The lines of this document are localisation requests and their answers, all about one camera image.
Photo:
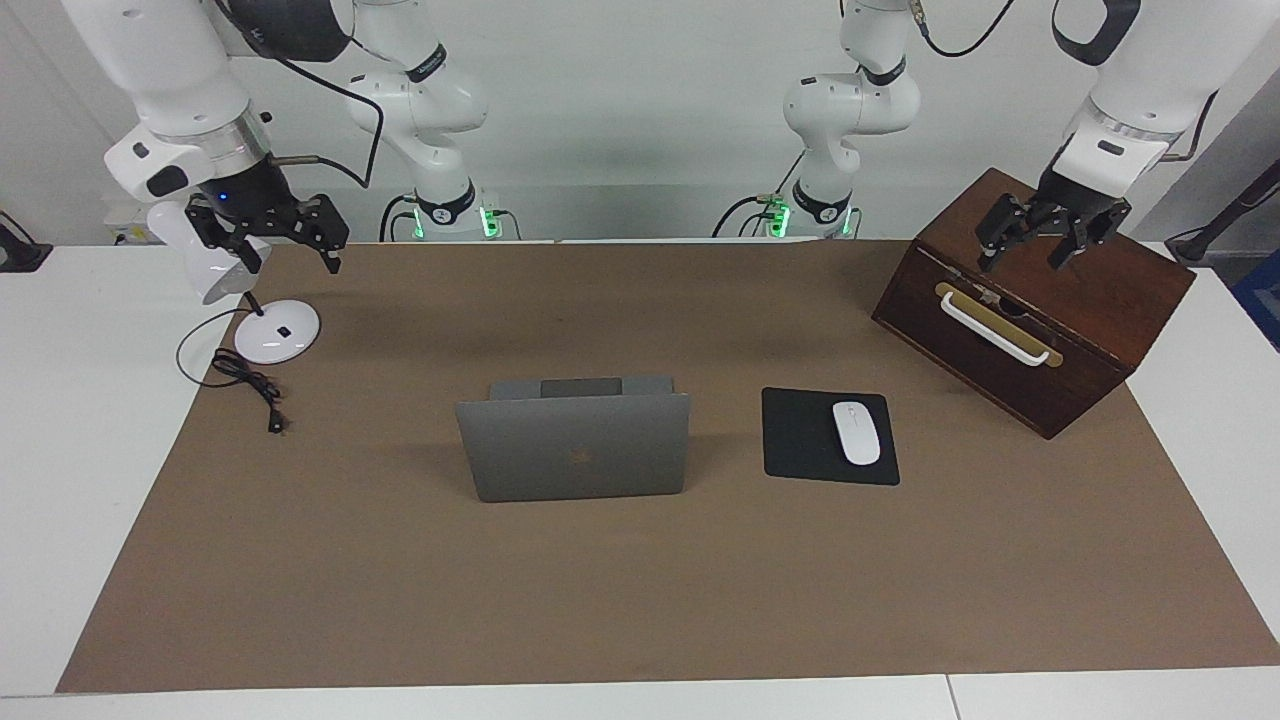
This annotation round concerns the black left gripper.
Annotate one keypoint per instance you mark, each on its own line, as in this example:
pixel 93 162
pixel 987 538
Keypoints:
pixel 1065 205

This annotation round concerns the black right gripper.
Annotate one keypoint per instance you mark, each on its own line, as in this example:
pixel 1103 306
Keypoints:
pixel 255 200

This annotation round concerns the grey laptop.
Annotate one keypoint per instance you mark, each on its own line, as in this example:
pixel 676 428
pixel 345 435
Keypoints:
pixel 570 450

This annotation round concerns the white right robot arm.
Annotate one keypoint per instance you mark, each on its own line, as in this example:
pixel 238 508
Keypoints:
pixel 170 60

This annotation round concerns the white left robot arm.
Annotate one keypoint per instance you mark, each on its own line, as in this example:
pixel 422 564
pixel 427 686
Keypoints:
pixel 1150 60

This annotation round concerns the dark brown wooden box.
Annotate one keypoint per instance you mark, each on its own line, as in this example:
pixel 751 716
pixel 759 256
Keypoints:
pixel 1130 290

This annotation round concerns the white desk lamp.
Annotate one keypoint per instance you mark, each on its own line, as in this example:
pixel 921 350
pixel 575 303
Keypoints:
pixel 278 335

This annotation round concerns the black tripod stand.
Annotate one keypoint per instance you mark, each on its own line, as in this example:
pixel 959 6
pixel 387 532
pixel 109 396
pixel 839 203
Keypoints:
pixel 1188 245

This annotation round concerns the white power strip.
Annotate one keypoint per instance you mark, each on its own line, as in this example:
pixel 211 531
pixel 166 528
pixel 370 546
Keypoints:
pixel 125 232

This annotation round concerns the blue object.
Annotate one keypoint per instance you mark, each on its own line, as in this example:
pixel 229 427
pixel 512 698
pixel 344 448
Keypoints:
pixel 1262 300

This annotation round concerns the black floor stand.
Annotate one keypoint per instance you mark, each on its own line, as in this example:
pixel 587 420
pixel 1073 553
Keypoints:
pixel 20 258

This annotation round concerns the white computer mouse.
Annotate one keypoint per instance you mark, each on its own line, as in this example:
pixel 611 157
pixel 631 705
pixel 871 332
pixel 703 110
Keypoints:
pixel 857 435

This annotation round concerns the black mouse pad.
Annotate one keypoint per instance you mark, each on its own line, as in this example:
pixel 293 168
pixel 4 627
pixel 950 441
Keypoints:
pixel 800 440

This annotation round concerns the brown table mat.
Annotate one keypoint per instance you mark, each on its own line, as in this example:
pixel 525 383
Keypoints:
pixel 640 600

